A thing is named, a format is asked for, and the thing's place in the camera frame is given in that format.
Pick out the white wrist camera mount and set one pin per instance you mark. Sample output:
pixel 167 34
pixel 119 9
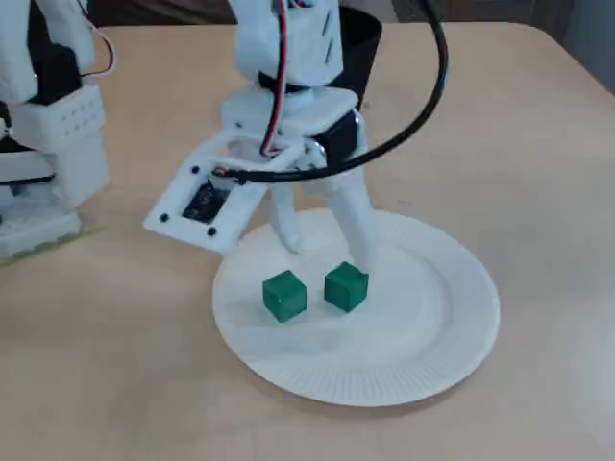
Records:
pixel 187 231

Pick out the white paper plate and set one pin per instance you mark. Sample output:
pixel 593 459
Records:
pixel 384 355

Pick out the black round pot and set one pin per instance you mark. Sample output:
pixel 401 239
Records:
pixel 360 53

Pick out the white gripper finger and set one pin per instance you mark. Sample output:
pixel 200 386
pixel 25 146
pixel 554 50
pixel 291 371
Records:
pixel 355 216
pixel 286 216

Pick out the green cube block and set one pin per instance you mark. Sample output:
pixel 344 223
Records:
pixel 346 288
pixel 284 298

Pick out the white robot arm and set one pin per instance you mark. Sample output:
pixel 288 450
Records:
pixel 72 144

